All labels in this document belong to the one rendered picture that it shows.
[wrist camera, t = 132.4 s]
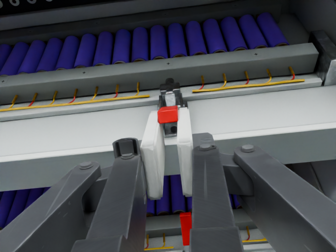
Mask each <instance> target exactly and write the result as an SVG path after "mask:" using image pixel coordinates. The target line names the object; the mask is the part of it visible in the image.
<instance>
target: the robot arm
mask: <svg viewBox="0 0 336 252"><path fill-rule="evenodd" d="M157 112H158V110H155V111H151V113H150V114H149V118H148V121H147V124H146V128H145V131H144V135H143V138H142V140H138V139H137V138H135V137H126V138H121V139H118V140H116V141H114V142H113V143H112V146H113V152H114V157H115V159H114V162H113V165H112V166H109V167H105V168H101V167H100V163H99V162H96V161H86V162H82V163H81V164H78V165H77V166H75V167H74V168H73V169H71V170H70V171H69V172H68V173H67V174H66V175H65V176H63V177H62V178H61V179H60V180H59V181H58V182H56V183H55V184H54V185H53V186H52V187H51V188H49V189H48V190H47V191H46V192H45V193H44V194H43V195H41V196H40V197H39V198H38V199H37V200H36V201H34V202H33V203H32V204H31V205H30V206H29V207H27V208H26V209H25V210H24V211H23V212H22V213H21V214H19V215H18V216H17V217H16V218H15V219H14V220H12V221H11V222H10V223H9V224H8V225H7V226H5V227H4V228H3V229H2V230H1V231H0V252H144V245H145V231H146V217H147V203H148V200H147V198H148V199H150V200H160V199H161V198H162V197H163V186H164V169H165V152H166V147H165V140H164V132H163V124H162V123H161V124H159V122H158V113H157ZM177 150H178V159H179V168H180V176H181V185H182V194H183V196H184V195H185V197H192V228H191V229H190V232H189V252H245V251H244V247H243V243H242V238H241V234H240V230H239V227H238V226H236V224H235V219H234V215H233V210H232V205H231V201H230V196H229V194H231V195H236V199H237V201H238V202H239V204H240V205H241V206H242V208H243V209H244V210H245V212H246V213H247V214H248V216H249V217H250V218H251V220H252V221H253V222H254V224H255V225H256V226H257V228H258V229H259V230H260V232H261V233H262V234H263V236H264V237H265V238H266V240H267V241H268V242H269V244H270V245H271V246H272V248H273V249H274V250H275V252H336V203H335V202H334V201H332V200H331V199H330V198H328V197H327V196H326V195H324V194H323V193H322V192H320V191H319V190H318V189H316V188H315V187H313V186H312V185H311V184H309V183H308V182H307V181H305V180H304V179H303V178H301V177H300V176H299V175H297V174H296V173H295V172H293V171H292V170H290V169H289V168H288V167H286V166H285V165H284V164H282V163H281V162H280V161H278V160H277V159H276V158H274V157H273V156H272V155H270V154H269V153H267V152H266V151H265V150H263V149H262V148H261V147H259V146H255V145H253V144H246V145H242V146H238V147H236V148H235V149H234V154H224V153H221V152H220V150H219V147H218V146H216V144H215V141H214V139H213V135H212V134H210V133H208V132H204V133H193V134H192V130H191V122H190V113H189V109H187V107H183V108H179V110H178V121H177ZM146 191H147V193H146Z"/></svg>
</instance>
